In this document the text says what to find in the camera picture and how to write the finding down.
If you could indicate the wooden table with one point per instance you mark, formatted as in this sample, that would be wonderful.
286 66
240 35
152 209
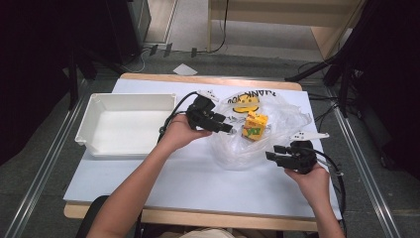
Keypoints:
198 220

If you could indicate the black stand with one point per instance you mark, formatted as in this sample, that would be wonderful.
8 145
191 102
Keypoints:
343 79
73 79

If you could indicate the person's right hand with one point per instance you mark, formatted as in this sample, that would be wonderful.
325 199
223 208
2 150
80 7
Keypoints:
312 185

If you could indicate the clear plastic bag smiley print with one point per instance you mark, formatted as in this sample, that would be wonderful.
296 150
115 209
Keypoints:
280 119

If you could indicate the white table cover sheet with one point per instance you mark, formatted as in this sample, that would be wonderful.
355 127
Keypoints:
198 181

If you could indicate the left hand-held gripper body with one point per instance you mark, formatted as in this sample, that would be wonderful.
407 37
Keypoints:
199 112

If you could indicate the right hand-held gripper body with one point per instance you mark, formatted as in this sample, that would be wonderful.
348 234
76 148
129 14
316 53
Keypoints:
300 158

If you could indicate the white paper scrap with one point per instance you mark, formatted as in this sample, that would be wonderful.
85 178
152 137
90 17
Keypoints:
185 69

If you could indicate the metal floor rail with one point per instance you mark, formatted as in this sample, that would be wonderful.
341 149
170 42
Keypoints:
366 172
43 172

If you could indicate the light wooden frame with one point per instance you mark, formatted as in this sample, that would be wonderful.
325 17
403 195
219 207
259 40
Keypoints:
330 36

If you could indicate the dark cabinet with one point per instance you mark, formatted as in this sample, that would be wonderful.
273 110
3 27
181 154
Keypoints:
128 29

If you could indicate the person's beige trousers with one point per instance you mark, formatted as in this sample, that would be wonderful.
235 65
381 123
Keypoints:
208 233

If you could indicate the person's left hand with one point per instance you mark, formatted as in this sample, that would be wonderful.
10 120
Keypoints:
183 134

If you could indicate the white plastic bin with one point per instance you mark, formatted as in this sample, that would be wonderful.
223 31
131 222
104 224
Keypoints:
132 129

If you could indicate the dark curtain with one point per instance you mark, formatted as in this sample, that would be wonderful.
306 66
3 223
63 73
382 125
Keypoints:
396 82
33 66

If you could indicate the yellow carton box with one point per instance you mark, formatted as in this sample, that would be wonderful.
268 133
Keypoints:
255 127

